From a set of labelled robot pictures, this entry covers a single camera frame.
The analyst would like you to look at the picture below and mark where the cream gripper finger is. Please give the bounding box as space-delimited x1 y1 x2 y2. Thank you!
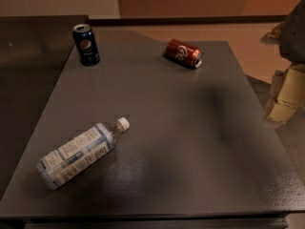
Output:
267 63 305 123
261 23 283 44

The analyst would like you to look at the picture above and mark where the red coke can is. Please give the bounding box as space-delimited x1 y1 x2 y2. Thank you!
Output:
165 39 203 69

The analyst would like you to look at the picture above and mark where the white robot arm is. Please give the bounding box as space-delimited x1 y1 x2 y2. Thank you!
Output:
264 0 305 125

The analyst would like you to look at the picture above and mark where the blue pepsi can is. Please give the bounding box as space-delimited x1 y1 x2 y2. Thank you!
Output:
72 24 100 66

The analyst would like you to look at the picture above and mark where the dark grey side cabinet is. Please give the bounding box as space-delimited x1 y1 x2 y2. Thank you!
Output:
0 15 89 198

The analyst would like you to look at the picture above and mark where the clear plastic water bottle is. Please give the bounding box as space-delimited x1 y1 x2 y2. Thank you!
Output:
37 117 130 190

